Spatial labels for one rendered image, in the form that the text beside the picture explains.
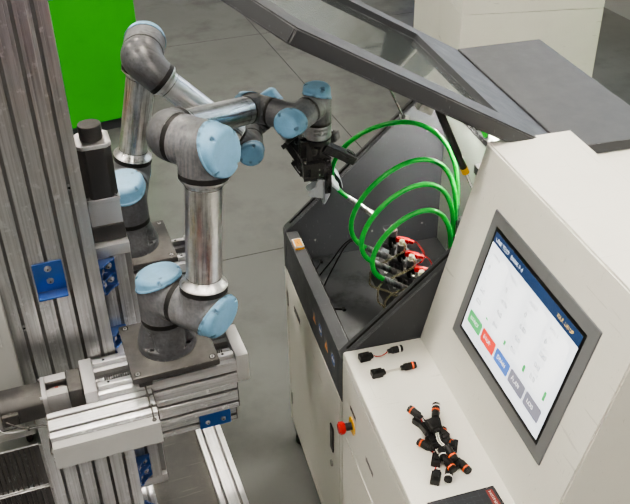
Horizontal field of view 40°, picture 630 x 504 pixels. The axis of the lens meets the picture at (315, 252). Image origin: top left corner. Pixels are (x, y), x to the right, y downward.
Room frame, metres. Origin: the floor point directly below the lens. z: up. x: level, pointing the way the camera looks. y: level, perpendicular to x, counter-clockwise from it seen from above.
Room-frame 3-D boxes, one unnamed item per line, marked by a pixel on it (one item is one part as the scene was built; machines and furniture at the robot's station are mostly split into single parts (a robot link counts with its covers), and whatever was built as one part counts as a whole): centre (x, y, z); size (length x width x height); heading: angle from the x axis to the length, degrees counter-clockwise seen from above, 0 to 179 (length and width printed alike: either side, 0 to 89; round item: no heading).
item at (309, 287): (2.11, 0.00, 0.87); 0.62 x 0.04 x 0.16; 14
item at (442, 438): (1.42, -0.27, 1.01); 0.23 x 0.11 x 0.06; 14
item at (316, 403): (2.11, 0.01, 0.44); 0.65 x 0.02 x 0.68; 14
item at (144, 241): (2.22, 0.55, 1.09); 0.15 x 0.15 x 0.10
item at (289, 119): (2.06, 0.06, 1.53); 0.11 x 0.11 x 0.08; 57
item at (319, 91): (2.13, -0.01, 1.53); 0.09 x 0.08 x 0.11; 147
